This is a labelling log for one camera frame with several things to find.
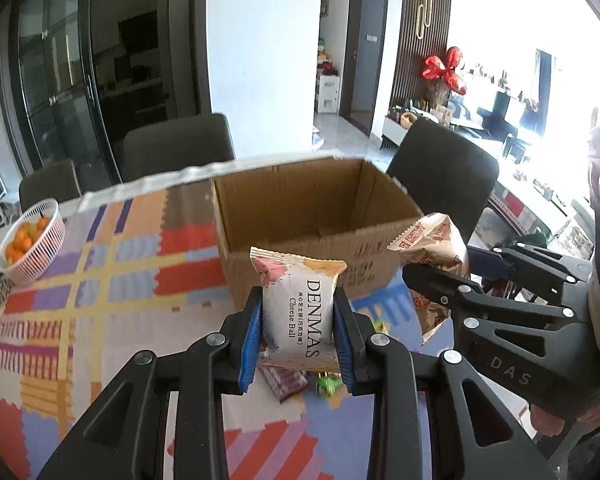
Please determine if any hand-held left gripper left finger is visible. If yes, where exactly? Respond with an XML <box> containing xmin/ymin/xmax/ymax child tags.
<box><xmin>37</xmin><ymin>285</ymin><xmax>266</xmax><ymax>480</ymax></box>

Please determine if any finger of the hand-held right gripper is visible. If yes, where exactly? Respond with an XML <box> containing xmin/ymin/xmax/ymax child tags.
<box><xmin>467</xmin><ymin>242</ymin><xmax>593</xmax><ymax>302</ymax></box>
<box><xmin>402</xmin><ymin>264</ymin><xmax>588</xmax><ymax>342</ymax></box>

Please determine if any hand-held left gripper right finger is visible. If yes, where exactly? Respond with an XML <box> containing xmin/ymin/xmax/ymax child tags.
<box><xmin>332</xmin><ymin>287</ymin><xmax>558</xmax><ymax>480</ymax></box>

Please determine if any green candy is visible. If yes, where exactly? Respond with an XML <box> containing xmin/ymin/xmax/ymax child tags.
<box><xmin>315</xmin><ymin>372</ymin><xmax>346</xmax><ymax>398</ymax></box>

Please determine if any orange snack packet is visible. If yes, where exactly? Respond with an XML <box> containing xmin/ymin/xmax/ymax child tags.
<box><xmin>386</xmin><ymin>212</ymin><xmax>471</xmax><ymax>346</ymax></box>

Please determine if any white snack packet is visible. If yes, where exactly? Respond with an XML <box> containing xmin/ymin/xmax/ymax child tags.
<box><xmin>250</xmin><ymin>246</ymin><xmax>348</xmax><ymax>373</ymax></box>

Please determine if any maroon striped snack bar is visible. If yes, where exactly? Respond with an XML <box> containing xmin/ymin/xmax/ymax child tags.
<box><xmin>257</xmin><ymin>365</ymin><xmax>311</xmax><ymax>403</ymax></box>

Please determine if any brown cardboard box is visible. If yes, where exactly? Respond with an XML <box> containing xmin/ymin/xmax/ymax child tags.
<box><xmin>211</xmin><ymin>157</ymin><xmax>426</xmax><ymax>313</ymax></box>

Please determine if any person's right hand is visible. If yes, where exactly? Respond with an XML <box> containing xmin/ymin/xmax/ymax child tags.
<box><xmin>530</xmin><ymin>385</ymin><xmax>600</xmax><ymax>461</ymax></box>

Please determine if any dark grey dining chair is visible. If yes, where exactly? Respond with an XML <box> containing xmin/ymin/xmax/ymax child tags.
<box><xmin>386</xmin><ymin>119</ymin><xmax>501</xmax><ymax>251</ymax></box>
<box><xmin>122</xmin><ymin>112</ymin><xmax>237</xmax><ymax>183</ymax></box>
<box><xmin>19</xmin><ymin>159</ymin><xmax>83</xmax><ymax>211</ymax></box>

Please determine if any white low cabinet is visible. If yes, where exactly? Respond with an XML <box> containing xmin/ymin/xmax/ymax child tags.
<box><xmin>381</xmin><ymin>110</ymin><xmax>418</xmax><ymax>151</ymax></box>

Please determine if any red foil balloon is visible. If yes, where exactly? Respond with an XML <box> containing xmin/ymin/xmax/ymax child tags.
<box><xmin>421</xmin><ymin>46</ymin><xmax>468</xmax><ymax>96</ymax></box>

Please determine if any white plastic basket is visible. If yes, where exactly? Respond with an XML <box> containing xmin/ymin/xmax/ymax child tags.
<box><xmin>0</xmin><ymin>198</ymin><xmax>67</xmax><ymax>286</ymax></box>

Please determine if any cluttered white storage shelf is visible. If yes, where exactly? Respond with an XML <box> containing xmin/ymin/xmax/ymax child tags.
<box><xmin>316</xmin><ymin>35</ymin><xmax>343</xmax><ymax>114</ymax></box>

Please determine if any dark room door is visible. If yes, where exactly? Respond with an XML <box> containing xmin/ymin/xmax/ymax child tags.
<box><xmin>347</xmin><ymin>0</ymin><xmax>391</xmax><ymax>137</ymax></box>

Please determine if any pile of small oranges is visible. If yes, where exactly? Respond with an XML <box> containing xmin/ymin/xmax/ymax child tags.
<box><xmin>5</xmin><ymin>215</ymin><xmax>51</xmax><ymax>265</ymax></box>

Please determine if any black glass sliding door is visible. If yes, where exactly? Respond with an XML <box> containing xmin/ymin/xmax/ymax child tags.
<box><xmin>0</xmin><ymin>0</ymin><xmax>211</xmax><ymax>186</ymax></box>

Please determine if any dark slatted wall panel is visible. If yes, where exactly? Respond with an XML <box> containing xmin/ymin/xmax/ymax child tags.
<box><xmin>391</xmin><ymin>0</ymin><xmax>453</xmax><ymax>126</ymax></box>

